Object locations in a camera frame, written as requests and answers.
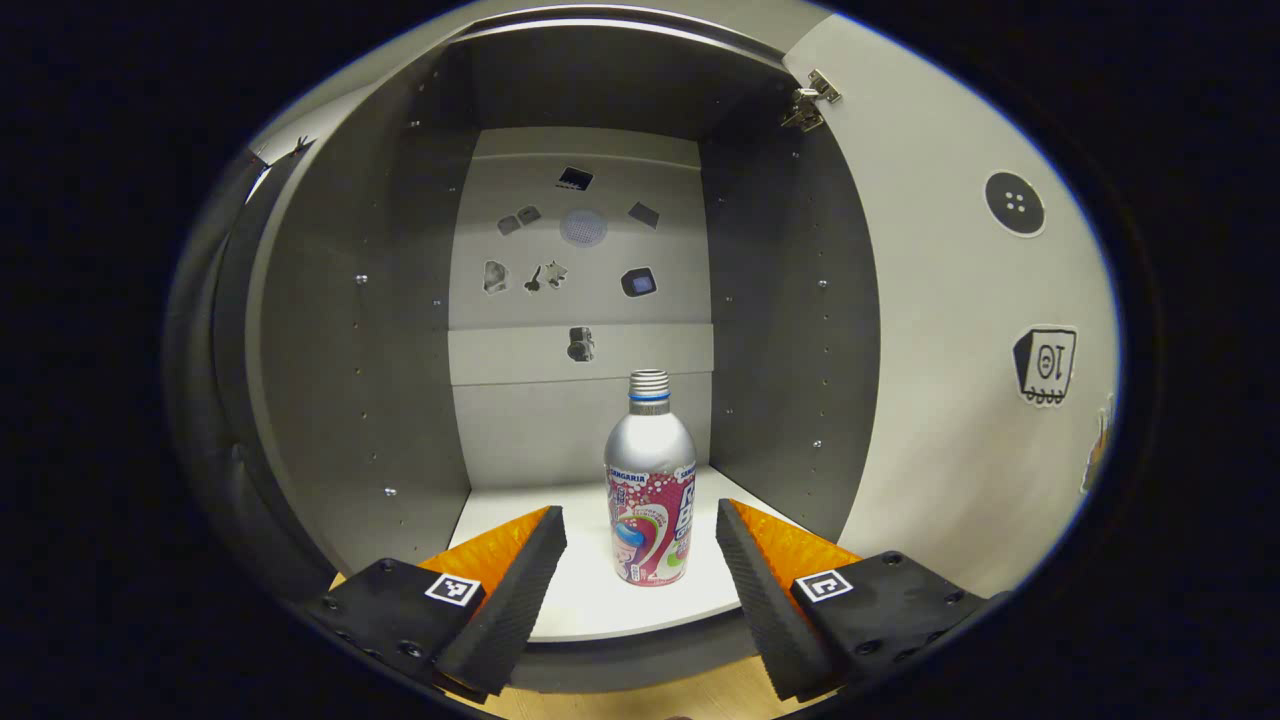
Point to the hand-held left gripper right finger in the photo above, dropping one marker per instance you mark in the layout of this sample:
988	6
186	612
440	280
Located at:
765	600

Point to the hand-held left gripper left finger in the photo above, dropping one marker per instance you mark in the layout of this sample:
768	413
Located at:
515	590

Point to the silver bottle with pink label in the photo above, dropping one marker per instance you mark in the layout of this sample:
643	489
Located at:
650	450

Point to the grey cabinet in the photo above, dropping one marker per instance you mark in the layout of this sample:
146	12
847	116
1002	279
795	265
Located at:
400	350

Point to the metal door hinge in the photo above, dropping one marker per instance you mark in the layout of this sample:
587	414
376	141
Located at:
808	100

